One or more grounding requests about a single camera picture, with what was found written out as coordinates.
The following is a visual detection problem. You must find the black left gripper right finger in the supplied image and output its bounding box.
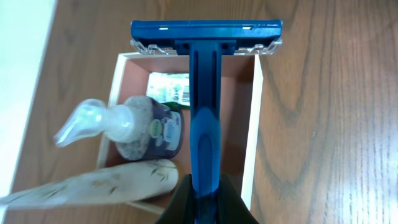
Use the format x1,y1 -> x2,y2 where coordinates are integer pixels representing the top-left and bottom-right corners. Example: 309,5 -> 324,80
216,174 -> 259,224

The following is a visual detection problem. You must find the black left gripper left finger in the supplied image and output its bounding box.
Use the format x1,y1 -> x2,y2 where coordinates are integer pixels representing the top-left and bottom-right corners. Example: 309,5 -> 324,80
156,174 -> 195,224

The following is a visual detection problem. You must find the white Pantene conditioner tube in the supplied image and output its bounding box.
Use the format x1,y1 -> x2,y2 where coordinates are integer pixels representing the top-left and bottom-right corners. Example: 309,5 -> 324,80
1,159 -> 179,208

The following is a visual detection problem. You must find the clear blue pump bottle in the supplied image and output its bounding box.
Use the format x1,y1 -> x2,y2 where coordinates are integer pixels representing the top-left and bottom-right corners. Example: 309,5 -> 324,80
54,95 -> 184,161

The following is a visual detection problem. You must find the green white small packet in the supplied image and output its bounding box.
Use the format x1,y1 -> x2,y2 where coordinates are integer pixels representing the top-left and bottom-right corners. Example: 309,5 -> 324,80
146,72 -> 190,109

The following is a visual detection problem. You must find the small blue object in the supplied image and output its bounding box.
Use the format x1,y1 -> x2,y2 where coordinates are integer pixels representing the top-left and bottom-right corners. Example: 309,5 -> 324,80
131,19 -> 283,223

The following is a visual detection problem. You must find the white box pink interior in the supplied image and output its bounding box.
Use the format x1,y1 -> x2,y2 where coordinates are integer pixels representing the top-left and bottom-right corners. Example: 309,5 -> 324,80
108,52 -> 263,208

